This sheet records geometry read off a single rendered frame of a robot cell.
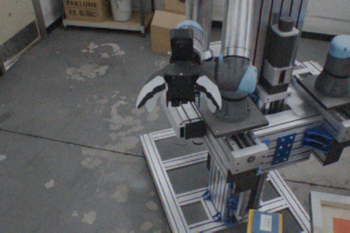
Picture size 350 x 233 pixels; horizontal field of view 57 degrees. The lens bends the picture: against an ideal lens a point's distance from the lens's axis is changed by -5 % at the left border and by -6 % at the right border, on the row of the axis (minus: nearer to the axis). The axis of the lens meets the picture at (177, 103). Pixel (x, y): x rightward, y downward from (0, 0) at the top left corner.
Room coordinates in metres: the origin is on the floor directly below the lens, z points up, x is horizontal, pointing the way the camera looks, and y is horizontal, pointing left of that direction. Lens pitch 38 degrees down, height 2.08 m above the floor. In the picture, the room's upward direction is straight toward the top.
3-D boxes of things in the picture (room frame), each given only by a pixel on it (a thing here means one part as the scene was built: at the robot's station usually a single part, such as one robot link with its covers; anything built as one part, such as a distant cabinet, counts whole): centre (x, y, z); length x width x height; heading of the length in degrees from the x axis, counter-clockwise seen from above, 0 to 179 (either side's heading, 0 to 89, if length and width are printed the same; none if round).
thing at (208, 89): (0.52, -0.06, 1.68); 0.09 x 0.03 x 0.06; 31
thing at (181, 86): (0.62, -0.01, 1.67); 0.12 x 0.08 x 0.09; 175
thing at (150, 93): (0.53, 0.05, 1.67); 0.09 x 0.03 x 0.06; 139
